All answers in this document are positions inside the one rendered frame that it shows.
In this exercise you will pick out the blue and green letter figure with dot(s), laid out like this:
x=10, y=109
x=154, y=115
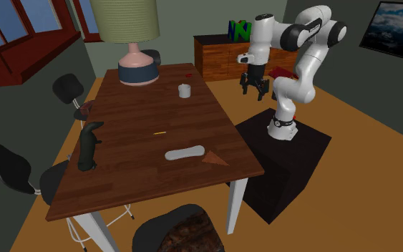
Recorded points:
x=239, y=31

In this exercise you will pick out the dark robot stand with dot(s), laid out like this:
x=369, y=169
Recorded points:
x=285, y=174

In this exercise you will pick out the black dog figure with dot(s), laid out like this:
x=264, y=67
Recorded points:
x=87, y=146

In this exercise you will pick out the narrow red framed window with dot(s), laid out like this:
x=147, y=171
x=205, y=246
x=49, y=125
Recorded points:
x=84, y=24

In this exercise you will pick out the black chair with patterned seat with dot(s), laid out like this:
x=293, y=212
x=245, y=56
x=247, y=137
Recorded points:
x=183, y=230

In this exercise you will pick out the brown triangular piece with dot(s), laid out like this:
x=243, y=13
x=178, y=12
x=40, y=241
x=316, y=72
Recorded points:
x=213, y=159

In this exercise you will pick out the grey cup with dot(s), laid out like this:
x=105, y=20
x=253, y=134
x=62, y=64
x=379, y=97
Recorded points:
x=184, y=91

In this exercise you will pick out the black chair with brown seat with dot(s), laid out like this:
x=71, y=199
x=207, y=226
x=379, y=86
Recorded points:
x=67, y=88

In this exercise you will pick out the framed landscape wall picture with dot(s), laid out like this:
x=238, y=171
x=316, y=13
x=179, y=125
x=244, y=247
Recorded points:
x=396, y=31

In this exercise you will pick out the black chair with white legs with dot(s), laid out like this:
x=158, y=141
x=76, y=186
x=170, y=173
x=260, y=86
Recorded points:
x=12, y=167

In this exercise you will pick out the large red framed window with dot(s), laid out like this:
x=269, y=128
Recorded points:
x=30, y=52

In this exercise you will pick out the wooden sideboard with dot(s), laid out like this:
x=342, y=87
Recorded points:
x=218, y=59

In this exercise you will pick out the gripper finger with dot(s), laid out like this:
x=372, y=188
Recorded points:
x=245, y=85
x=263, y=91

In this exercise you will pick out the wooden table with white legs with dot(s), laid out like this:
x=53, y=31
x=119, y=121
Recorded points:
x=145, y=115

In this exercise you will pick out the grey oblong remote control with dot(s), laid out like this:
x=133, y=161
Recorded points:
x=184, y=153

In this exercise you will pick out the yellow pen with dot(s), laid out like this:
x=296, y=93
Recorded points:
x=159, y=133

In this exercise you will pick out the lamp with green shade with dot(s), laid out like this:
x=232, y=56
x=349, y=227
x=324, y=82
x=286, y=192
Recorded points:
x=136, y=68

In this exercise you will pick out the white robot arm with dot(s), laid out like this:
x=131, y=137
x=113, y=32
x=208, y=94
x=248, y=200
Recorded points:
x=302, y=71

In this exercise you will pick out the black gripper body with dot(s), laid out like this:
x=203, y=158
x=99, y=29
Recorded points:
x=256, y=72

